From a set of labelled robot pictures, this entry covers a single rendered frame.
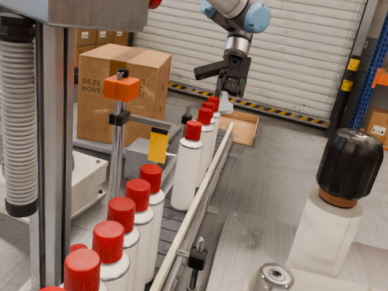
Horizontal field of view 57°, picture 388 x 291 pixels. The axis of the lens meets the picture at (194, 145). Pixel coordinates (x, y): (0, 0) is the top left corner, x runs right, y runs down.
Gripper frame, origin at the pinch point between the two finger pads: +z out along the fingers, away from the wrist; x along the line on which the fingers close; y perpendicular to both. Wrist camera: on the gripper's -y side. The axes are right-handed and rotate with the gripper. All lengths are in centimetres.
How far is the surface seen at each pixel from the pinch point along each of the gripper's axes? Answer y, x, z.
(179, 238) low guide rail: 4.5, -36.8, 31.9
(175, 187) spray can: -0.7, -25.5, 23.1
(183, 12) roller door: -118, 340, -208
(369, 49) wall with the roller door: 121, 321, -193
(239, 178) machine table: 11.9, 8.6, 15.4
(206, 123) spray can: 1.8, -21.0, 6.5
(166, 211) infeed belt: -1.6, -24.2, 28.7
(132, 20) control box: 0, -74, 9
